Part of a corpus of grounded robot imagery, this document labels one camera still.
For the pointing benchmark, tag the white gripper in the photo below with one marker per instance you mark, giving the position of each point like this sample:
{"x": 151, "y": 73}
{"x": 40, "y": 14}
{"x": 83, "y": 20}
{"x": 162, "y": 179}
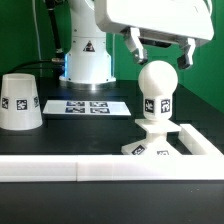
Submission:
{"x": 164, "y": 20}

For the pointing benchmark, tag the white lamp bulb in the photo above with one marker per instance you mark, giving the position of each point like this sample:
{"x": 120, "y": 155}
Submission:
{"x": 157, "y": 81}

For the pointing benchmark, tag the white lamp base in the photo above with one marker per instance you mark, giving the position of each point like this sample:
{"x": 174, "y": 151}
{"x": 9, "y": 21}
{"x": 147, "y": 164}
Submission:
{"x": 155, "y": 143}

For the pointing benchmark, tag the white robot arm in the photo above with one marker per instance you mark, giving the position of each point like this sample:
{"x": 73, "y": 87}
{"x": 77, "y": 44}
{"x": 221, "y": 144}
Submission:
{"x": 88, "y": 64}

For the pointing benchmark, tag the white lamp shade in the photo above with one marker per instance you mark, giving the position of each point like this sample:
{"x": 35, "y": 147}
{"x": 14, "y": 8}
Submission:
{"x": 19, "y": 103}

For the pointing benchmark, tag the white marker plate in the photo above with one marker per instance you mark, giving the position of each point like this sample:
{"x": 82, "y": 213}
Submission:
{"x": 108, "y": 108}

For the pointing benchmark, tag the white L-shaped fence wall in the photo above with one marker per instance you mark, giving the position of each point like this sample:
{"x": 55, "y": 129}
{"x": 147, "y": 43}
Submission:
{"x": 204, "y": 162}

